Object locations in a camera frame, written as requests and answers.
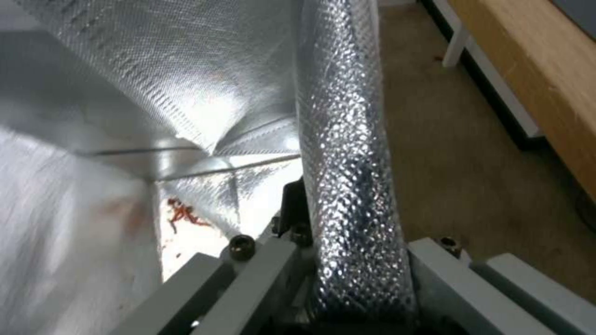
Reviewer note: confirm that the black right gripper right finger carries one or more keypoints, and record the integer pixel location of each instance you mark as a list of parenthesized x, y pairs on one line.
[(470, 289)]

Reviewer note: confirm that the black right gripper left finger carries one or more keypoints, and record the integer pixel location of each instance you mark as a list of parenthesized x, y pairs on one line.
[(260, 272)]

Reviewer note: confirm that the silver insulated food delivery bag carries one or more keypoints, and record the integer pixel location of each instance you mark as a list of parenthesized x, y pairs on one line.
[(195, 104)]

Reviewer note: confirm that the light wooden table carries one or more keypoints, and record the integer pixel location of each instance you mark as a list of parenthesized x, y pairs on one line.
[(535, 69)]

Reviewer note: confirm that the white table leg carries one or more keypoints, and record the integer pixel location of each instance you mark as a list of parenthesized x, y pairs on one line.
[(456, 42)]

